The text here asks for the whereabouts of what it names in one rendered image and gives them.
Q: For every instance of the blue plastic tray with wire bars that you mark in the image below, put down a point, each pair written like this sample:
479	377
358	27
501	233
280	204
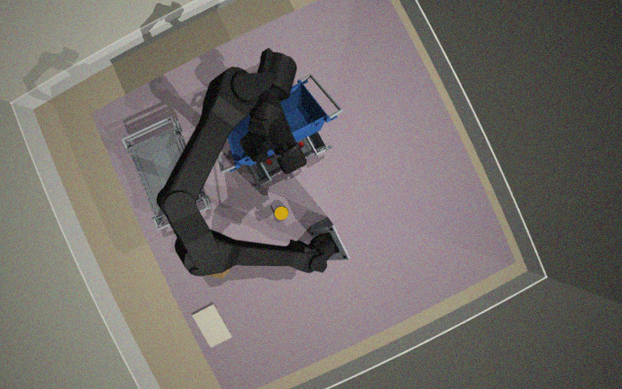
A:
302	112

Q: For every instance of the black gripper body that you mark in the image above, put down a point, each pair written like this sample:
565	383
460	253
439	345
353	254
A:
291	160

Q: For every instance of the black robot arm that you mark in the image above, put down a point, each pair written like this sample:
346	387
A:
230	97

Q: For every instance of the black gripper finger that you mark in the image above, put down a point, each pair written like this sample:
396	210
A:
276	151

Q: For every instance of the yellow short cylinder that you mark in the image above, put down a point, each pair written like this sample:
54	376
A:
281	213

